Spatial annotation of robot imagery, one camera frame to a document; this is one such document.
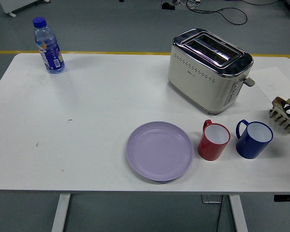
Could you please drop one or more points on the slice of bread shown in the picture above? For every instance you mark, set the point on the slice of bread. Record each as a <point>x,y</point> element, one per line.
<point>279,99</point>

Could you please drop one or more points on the grey toaster lever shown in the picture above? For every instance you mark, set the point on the grey toaster lever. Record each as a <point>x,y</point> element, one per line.
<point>249,81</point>

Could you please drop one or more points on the lilac round plate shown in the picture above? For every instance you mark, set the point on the lilac round plate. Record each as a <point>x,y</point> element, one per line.
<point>159,151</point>

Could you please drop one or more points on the silver metal toast rack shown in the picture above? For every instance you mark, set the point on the silver metal toast rack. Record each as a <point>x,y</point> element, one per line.
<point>281,122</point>

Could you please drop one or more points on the blue mug white inside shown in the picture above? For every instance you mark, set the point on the blue mug white inside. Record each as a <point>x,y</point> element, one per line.
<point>247,147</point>

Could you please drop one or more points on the black table control panel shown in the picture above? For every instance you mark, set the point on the black table control panel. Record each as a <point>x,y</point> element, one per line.
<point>286,197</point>

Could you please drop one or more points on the red mug white inside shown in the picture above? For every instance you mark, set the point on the red mug white inside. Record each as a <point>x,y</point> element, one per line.
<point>209,149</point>

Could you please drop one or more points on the cream and chrome toaster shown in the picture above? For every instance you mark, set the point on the cream and chrome toaster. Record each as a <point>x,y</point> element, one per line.
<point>198,79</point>

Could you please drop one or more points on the white table leg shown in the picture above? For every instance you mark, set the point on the white table leg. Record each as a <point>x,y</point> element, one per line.
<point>238,212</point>
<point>61,212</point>

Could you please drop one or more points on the black floor device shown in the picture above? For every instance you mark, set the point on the black floor device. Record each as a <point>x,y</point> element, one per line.
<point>168,6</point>

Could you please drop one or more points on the clear water bottle blue cap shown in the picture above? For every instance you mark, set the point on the clear water bottle blue cap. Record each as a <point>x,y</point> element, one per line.
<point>50,54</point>

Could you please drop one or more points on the white floor stand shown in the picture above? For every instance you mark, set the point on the white floor stand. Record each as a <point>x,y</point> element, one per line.
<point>17,6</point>

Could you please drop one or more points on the clear plastic under-table bracket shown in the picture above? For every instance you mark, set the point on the clear plastic under-table bracket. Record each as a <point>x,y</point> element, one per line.
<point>211,199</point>

